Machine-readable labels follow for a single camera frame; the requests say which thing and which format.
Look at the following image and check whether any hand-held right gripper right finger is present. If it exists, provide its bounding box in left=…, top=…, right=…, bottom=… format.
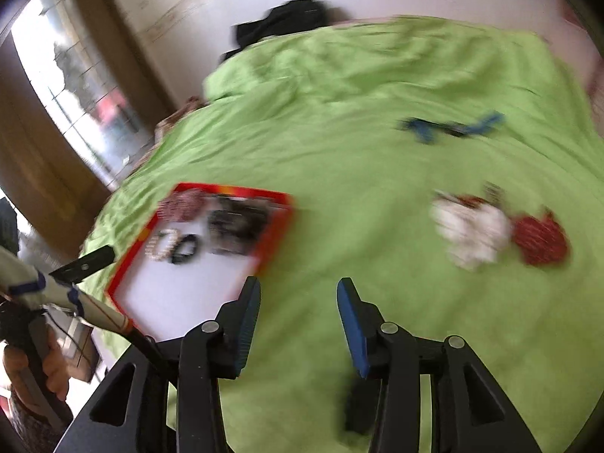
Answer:
left=336, top=277, right=543, bottom=453

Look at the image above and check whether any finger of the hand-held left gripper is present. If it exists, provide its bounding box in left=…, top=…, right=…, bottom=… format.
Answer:
left=48, top=244, right=117, bottom=285

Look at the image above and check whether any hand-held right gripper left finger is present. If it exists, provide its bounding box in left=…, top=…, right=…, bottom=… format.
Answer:
left=54, top=276, right=262, bottom=453

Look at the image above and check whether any red rimmed white tray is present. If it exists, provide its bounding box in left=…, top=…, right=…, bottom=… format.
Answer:
left=105, top=182, right=296, bottom=343

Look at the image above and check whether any white dotted scrunchie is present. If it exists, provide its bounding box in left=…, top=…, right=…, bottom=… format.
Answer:
left=431, top=191, right=513, bottom=272

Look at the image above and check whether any red dotted scrunchie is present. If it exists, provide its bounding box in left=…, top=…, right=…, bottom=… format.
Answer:
left=510, top=210, right=572, bottom=267

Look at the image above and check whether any person's left forearm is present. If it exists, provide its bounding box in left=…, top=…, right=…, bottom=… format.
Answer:
left=0, top=387, right=64, bottom=453

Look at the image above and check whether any person's left hand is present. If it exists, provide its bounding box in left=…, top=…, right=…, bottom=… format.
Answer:
left=0, top=325, right=71, bottom=416

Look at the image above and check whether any dark furniture piece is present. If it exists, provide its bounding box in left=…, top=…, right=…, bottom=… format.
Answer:
left=0, top=198, right=20, bottom=258

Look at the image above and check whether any grey sheer scrunchie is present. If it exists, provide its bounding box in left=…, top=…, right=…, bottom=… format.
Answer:
left=205, top=196, right=277, bottom=258

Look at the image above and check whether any red plaid scrunchie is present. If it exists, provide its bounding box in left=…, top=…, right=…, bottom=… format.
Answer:
left=158, top=189, right=208, bottom=222

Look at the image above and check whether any wooden door with glass pane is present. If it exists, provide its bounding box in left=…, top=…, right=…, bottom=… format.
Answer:
left=0, top=0, right=173, bottom=246

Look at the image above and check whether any green blanket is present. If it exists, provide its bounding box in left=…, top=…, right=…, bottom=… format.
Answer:
left=78, top=16, right=604, bottom=453

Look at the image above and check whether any black cloth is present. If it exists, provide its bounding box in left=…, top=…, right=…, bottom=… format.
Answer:
left=218, top=0, right=350, bottom=63

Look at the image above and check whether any white taped black cable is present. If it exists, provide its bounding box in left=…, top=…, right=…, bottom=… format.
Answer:
left=0, top=244, right=163, bottom=364

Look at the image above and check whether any white pearl bracelet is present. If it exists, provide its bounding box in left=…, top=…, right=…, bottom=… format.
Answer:
left=145, top=228, right=182, bottom=261

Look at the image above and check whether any black hair tie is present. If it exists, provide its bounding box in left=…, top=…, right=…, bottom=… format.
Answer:
left=169, top=233, right=201, bottom=266

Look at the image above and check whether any blue strap wristwatch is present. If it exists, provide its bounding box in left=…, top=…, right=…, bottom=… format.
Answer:
left=399, top=111, right=505, bottom=145

